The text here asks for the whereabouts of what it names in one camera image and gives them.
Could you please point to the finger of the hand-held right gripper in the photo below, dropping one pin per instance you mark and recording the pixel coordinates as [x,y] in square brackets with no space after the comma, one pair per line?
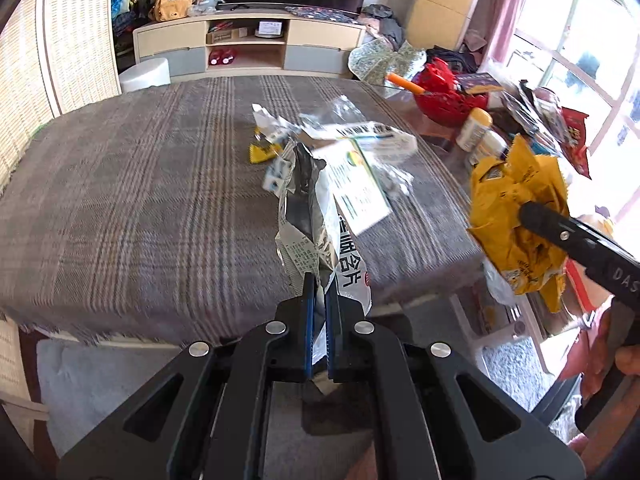
[555,230]

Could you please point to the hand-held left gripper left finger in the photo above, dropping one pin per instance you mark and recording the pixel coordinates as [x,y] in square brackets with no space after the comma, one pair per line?
[308,320]

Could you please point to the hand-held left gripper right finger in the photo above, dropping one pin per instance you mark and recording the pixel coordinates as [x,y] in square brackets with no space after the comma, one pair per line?
[331,340]

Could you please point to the yellow snack bag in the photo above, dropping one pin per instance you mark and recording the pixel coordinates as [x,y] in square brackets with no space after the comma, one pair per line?
[510,210]

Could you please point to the silver foil snack bag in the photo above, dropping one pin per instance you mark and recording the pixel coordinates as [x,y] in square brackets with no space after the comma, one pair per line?
[320,240]

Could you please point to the white rainbow logo medicine box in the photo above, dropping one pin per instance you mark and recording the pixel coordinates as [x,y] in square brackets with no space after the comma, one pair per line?
[357,185]

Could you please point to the small white blue packet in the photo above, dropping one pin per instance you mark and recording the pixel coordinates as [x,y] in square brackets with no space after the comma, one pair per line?
[280,170]

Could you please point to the small yellow wrapper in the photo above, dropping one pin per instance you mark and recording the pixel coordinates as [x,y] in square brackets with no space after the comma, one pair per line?
[261,152]

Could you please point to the clear plastic wrapper barcode label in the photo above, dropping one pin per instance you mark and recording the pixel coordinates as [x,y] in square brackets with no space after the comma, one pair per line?
[365,130]

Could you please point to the small white torn packet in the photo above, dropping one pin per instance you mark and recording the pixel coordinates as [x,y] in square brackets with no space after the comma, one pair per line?
[267,122]

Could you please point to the person's right hand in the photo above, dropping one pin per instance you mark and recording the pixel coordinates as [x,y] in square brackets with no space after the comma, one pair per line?
[597,350]

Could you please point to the red snack packet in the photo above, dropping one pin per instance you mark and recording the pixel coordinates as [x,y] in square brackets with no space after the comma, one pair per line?
[575,140]

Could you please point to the white plastic stool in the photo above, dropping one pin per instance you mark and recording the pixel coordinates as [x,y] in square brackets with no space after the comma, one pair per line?
[495,325]

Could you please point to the white bottle yellow lid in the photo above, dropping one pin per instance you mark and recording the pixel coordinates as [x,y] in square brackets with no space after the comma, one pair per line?
[474,129]

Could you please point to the window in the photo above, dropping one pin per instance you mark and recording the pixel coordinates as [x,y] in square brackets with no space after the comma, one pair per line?
[585,60]

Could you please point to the red plastic basket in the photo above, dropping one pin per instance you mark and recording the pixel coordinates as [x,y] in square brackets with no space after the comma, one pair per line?
[442,95]

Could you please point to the grey plaid blanket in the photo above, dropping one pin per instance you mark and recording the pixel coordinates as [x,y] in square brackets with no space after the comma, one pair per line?
[150,185]

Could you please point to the orange tube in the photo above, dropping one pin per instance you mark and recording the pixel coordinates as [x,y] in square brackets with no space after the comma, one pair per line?
[405,82]

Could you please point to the grey rug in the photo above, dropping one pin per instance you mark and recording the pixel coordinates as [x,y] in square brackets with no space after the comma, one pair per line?
[100,380]

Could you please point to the pink curtain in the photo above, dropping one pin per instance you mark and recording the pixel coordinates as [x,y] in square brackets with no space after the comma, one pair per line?
[502,10]

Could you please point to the green patterned cloth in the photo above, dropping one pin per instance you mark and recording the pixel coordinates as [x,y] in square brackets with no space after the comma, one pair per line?
[385,57]

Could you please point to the yellow wooden wardrobe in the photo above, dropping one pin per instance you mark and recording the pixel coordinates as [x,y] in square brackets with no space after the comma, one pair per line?
[447,0]

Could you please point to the beige TV cabinet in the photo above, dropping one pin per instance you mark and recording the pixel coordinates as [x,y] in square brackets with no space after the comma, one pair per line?
[250,42]

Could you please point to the white round stool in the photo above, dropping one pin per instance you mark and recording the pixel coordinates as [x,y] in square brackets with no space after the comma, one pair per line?
[145,74]

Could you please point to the yellow plush toy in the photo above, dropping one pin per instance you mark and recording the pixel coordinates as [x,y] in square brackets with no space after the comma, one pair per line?
[172,2]

